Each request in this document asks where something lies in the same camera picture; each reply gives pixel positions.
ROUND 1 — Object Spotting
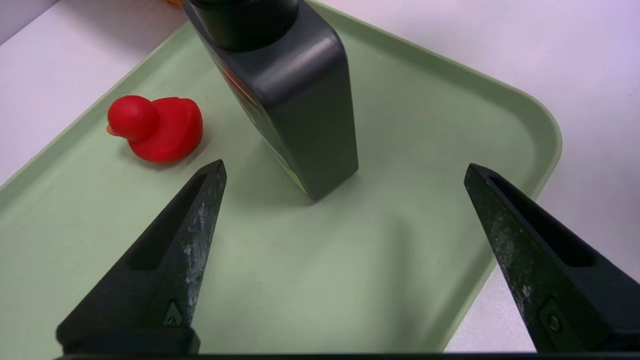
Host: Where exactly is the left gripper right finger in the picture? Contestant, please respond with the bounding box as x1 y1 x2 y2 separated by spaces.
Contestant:
464 163 640 353

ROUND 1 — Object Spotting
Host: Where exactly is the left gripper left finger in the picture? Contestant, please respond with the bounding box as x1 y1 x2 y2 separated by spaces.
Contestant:
56 159 228 355

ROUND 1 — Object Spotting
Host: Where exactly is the black pump bottle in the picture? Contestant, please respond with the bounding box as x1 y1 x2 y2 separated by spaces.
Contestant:
181 0 360 202

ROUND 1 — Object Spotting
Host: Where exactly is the red rubber duck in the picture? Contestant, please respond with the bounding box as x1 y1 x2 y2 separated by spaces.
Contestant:
106 95 204 164

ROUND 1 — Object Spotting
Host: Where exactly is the green plastic tray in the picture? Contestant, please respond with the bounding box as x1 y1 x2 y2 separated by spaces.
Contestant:
0 0 562 356

